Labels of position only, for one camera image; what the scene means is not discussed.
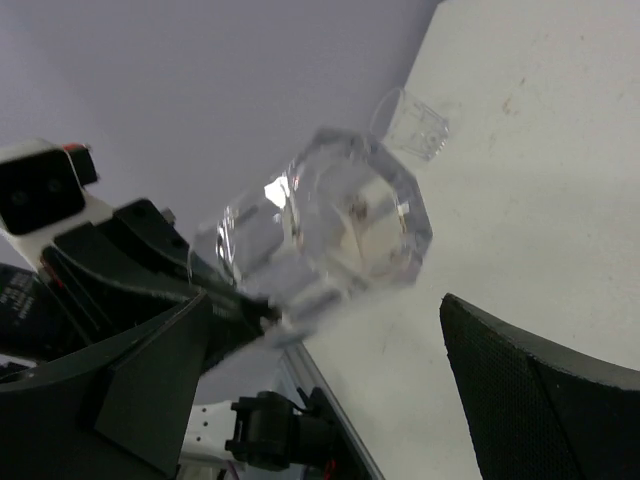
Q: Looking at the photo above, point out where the clear glass cup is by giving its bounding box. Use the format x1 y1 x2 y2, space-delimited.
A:
369 87 449 161
187 127 433 347

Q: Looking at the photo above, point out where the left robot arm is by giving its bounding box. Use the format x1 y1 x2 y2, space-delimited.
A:
1 193 346 479

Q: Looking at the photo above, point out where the aluminium rail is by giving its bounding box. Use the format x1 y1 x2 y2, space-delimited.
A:
281 344 384 479

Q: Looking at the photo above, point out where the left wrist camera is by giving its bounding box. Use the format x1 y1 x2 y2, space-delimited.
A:
1 138 114 270

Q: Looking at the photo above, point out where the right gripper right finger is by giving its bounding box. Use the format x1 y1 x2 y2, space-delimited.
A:
440 294 639 479

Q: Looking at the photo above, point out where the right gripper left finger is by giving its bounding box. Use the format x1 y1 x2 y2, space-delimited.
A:
1 295 211 479

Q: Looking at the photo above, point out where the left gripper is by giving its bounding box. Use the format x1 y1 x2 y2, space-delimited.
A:
1 198 305 370

